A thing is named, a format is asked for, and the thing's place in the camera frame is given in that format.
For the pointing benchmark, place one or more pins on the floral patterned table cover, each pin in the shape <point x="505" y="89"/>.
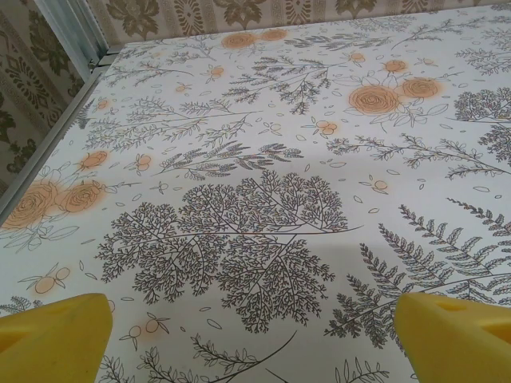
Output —
<point x="255" y="179"/>

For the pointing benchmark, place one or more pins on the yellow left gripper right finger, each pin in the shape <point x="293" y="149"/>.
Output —
<point x="459" y="347"/>

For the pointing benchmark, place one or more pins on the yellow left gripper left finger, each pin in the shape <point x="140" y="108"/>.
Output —
<point x="48" y="343"/>

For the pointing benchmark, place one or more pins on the aluminium frame corner post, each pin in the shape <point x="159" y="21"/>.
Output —
<point x="76" y="32"/>

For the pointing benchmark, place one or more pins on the aluminium frame side rail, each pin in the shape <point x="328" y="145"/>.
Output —
<point x="48" y="139"/>

